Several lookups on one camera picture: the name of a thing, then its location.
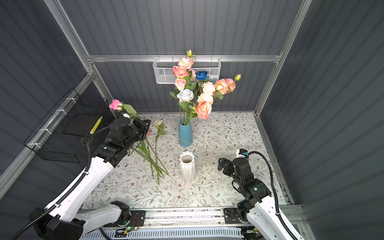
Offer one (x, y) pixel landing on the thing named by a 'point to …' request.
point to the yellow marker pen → (96, 126)
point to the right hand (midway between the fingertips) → (227, 163)
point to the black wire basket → (60, 136)
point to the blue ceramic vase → (185, 134)
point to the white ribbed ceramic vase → (187, 167)
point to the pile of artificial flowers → (155, 161)
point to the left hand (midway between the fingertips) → (152, 119)
